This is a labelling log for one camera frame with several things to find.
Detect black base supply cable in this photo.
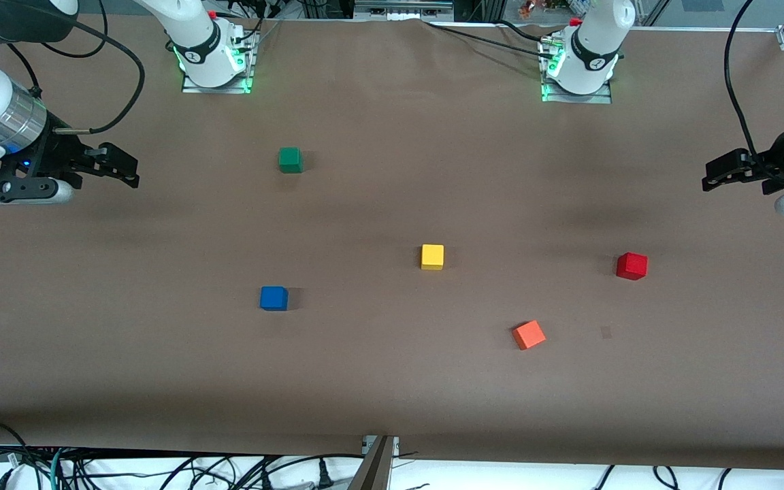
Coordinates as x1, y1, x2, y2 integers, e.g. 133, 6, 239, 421
423, 19, 560, 62

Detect red wooden cube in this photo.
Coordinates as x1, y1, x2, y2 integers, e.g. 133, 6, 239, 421
615, 252, 649, 281

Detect blue wooden cube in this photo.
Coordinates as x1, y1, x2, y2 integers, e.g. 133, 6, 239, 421
259, 285, 289, 312

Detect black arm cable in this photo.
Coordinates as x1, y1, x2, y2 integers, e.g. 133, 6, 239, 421
723, 0, 775, 176
7, 0, 146, 135

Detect metal base plate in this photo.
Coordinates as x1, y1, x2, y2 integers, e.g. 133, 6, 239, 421
540, 37, 613, 105
181, 29, 255, 95

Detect orange wooden cube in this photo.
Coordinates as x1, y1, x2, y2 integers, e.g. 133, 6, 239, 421
512, 319, 547, 351

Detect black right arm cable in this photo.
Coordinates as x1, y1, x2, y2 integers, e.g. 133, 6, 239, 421
7, 0, 146, 135

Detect black plug floor cable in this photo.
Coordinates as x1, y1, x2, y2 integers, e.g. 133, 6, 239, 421
253, 454, 365, 490

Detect grey box behind table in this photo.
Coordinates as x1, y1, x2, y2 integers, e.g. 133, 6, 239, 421
354, 0, 455, 19

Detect metal table edge bracket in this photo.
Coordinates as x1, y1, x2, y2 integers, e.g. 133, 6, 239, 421
347, 435, 401, 490

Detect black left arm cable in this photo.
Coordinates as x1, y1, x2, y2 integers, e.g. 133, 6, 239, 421
723, 0, 775, 176

